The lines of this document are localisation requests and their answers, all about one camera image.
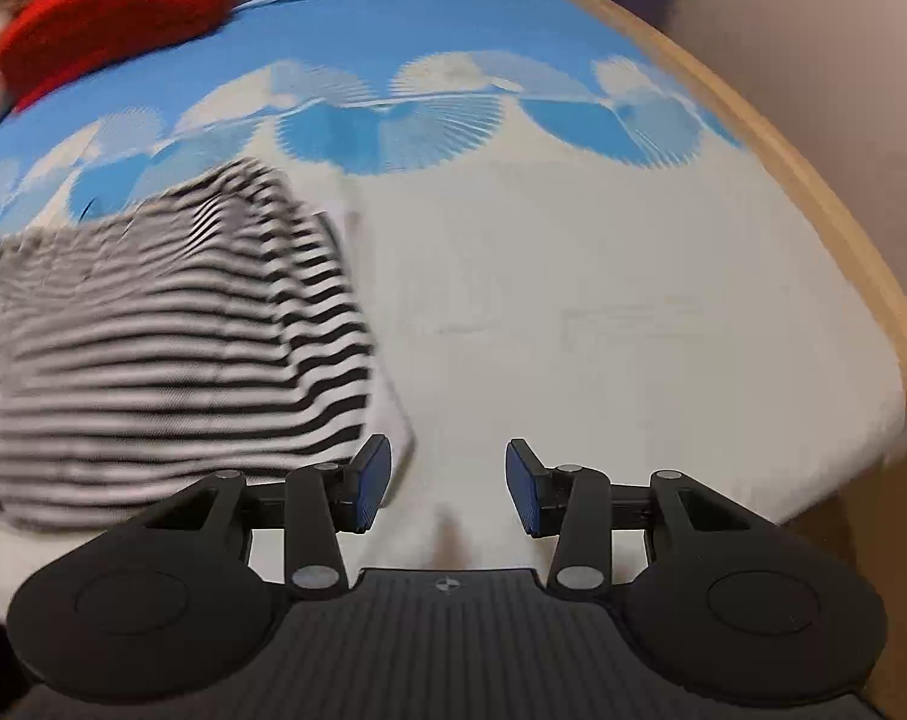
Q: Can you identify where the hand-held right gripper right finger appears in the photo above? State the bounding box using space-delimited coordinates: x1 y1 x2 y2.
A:
504 439 770 597

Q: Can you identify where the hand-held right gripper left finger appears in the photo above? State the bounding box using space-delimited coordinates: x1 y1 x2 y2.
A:
127 433 394 601

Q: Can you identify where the black white striped shirt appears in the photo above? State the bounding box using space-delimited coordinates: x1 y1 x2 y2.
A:
0 157 417 537

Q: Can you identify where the blue white printed bedsheet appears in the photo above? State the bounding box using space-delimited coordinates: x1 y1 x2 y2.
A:
0 0 907 608

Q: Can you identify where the red knit garment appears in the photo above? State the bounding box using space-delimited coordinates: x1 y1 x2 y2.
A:
0 0 238 115

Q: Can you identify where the wooden bed frame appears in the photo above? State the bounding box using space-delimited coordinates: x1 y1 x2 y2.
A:
509 0 907 481

